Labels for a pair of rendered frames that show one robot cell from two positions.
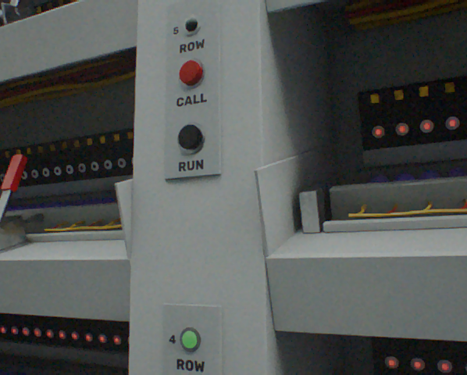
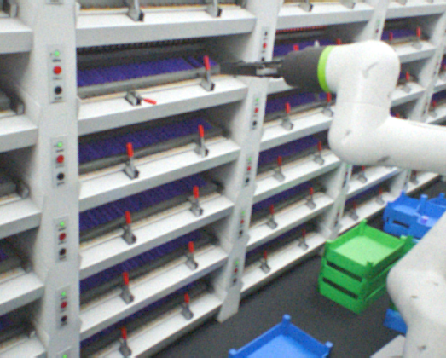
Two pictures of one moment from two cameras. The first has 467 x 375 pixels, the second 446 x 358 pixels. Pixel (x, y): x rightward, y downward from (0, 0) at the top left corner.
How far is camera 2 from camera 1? 1.72 m
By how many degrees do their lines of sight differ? 81
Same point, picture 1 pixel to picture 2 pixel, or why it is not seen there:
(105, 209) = (215, 70)
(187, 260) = (257, 84)
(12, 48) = (223, 26)
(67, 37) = (237, 26)
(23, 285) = (223, 97)
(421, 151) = not seen: hidden behind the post
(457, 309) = (283, 86)
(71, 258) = (237, 88)
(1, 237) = (211, 85)
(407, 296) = (280, 85)
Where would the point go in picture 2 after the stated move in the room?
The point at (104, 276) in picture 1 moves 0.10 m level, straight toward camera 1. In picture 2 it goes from (242, 90) to (275, 94)
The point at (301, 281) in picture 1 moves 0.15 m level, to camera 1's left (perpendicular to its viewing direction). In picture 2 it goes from (270, 85) to (259, 96)
